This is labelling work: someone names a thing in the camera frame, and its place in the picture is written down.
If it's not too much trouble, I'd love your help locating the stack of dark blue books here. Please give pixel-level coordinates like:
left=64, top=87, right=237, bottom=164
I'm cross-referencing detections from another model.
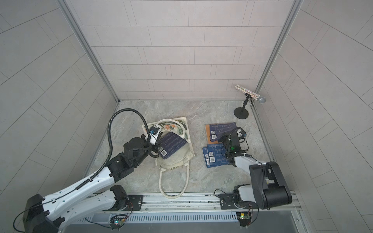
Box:
left=159, top=132, right=187, bottom=159

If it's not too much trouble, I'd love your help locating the brown black book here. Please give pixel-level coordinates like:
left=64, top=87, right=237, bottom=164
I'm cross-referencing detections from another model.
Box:
left=206, top=124, right=211, bottom=144

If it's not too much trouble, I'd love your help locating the floral canvas tote bag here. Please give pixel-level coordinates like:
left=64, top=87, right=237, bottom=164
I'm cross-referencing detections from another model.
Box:
left=142, top=116, right=195, bottom=199

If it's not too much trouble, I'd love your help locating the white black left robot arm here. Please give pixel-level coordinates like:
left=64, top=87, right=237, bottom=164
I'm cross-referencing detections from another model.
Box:
left=21, top=136, right=158, bottom=233

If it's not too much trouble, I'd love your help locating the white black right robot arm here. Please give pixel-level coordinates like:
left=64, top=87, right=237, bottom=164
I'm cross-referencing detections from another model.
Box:
left=219, top=135, right=292, bottom=210

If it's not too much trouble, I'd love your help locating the black microphone stand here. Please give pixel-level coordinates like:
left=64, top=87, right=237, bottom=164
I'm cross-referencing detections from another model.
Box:
left=234, top=94, right=252, bottom=119

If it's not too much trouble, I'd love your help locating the glittery microphone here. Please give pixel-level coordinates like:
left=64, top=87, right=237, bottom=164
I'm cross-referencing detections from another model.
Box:
left=235, top=84, right=266, bottom=104

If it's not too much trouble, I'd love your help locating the white ventilation grille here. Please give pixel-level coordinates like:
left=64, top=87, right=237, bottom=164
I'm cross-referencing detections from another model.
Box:
left=84, top=212, right=238, bottom=224

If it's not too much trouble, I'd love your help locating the right circuit board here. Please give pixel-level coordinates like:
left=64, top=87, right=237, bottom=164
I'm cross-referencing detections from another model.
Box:
left=236, top=212, right=252, bottom=227

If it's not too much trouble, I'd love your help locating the circuit board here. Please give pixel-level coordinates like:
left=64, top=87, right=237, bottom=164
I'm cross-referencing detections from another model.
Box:
left=109, top=214, right=128, bottom=230
left=236, top=212, right=252, bottom=227

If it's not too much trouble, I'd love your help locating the left circuit board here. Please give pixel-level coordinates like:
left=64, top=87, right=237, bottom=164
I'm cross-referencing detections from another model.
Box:
left=109, top=214, right=128, bottom=230

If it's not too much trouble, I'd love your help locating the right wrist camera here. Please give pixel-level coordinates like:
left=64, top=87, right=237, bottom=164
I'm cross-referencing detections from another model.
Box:
left=236, top=128, right=247, bottom=140

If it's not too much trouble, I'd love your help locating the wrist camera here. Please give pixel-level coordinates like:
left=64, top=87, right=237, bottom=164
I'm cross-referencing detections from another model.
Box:
left=236, top=128, right=247, bottom=140
left=149, top=124, right=162, bottom=146

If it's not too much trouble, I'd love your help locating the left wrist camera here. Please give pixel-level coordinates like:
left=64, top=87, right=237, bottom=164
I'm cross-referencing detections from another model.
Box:
left=149, top=124, right=162, bottom=146

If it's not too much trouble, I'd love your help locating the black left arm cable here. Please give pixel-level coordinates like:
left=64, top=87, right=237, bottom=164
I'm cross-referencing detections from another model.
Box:
left=74, top=108, right=152, bottom=191

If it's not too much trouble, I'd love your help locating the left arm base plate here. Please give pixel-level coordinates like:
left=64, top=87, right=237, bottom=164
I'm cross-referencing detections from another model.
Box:
left=124, top=194, right=144, bottom=211

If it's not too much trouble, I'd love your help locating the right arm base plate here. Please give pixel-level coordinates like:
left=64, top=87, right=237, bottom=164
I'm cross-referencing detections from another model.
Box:
left=218, top=193, right=241, bottom=210

